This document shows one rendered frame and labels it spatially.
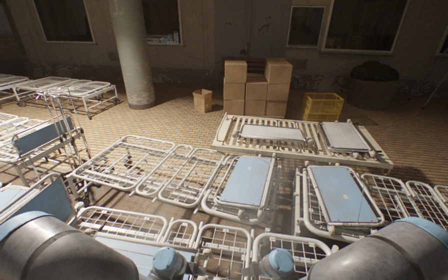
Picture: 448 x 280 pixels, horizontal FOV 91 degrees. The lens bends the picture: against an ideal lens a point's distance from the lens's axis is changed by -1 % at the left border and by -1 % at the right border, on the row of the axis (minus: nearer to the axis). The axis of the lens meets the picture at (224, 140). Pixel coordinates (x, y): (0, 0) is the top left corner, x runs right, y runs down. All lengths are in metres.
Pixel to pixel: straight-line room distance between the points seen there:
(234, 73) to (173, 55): 3.23
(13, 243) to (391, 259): 0.62
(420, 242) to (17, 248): 0.67
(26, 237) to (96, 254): 0.12
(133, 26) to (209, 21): 2.35
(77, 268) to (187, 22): 6.61
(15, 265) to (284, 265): 0.80
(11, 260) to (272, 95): 4.16
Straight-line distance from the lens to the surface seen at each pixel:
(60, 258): 0.47
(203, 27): 6.74
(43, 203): 1.97
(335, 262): 0.49
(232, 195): 1.96
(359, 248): 0.49
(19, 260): 0.52
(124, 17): 5.04
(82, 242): 0.49
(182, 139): 3.93
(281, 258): 1.01
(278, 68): 4.25
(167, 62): 7.19
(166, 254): 1.01
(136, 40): 5.07
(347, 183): 2.34
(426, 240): 0.54
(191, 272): 1.18
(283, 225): 2.55
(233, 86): 4.26
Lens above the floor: 1.90
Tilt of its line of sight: 29 degrees down
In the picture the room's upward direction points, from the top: 1 degrees clockwise
